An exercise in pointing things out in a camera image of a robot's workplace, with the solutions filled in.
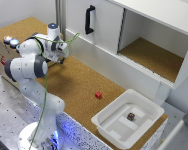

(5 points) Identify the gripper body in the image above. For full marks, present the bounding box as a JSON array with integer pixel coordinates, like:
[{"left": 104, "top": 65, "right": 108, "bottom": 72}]
[{"left": 54, "top": 40, "right": 69, "bottom": 59}]

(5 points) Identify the wooden drawer box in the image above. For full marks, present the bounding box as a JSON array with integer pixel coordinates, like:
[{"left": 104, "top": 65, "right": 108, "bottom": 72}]
[{"left": 0, "top": 16, "right": 66, "bottom": 89}]

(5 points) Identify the blue button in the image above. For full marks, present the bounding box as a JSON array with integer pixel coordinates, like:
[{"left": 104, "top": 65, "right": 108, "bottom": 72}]
[{"left": 9, "top": 38, "right": 21, "bottom": 48}]

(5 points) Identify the white sliding door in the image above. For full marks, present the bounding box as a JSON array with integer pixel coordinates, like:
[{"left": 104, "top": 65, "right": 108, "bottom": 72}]
[{"left": 65, "top": 0, "right": 125, "bottom": 56}]

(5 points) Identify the red button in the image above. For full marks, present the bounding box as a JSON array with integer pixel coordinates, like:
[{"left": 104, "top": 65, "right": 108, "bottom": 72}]
[{"left": 3, "top": 35, "right": 13, "bottom": 44}]

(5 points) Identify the pink block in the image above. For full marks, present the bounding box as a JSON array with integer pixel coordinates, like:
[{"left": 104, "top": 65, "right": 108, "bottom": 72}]
[{"left": 94, "top": 91, "right": 104, "bottom": 100}]

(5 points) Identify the white cabinet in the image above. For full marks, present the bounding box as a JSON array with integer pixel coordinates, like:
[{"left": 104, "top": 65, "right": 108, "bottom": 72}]
[{"left": 64, "top": 0, "right": 188, "bottom": 108}]

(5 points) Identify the white plastic box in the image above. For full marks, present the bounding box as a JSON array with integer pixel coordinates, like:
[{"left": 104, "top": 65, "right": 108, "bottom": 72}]
[{"left": 90, "top": 88, "right": 166, "bottom": 150}]

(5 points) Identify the purple block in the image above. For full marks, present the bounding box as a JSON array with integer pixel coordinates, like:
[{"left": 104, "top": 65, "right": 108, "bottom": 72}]
[{"left": 126, "top": 112, "right": 136, "bottom": 122}]

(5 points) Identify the black door handle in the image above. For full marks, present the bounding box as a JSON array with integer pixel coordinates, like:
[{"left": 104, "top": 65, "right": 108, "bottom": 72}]
[{"left": 84, "top": 4, "right": 97, "bottom": 36}]

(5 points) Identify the green cable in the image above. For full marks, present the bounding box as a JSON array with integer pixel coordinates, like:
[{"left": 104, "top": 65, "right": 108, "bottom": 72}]
[{"left": 28, "top": 31, "right": 82, "bottom": 150}]

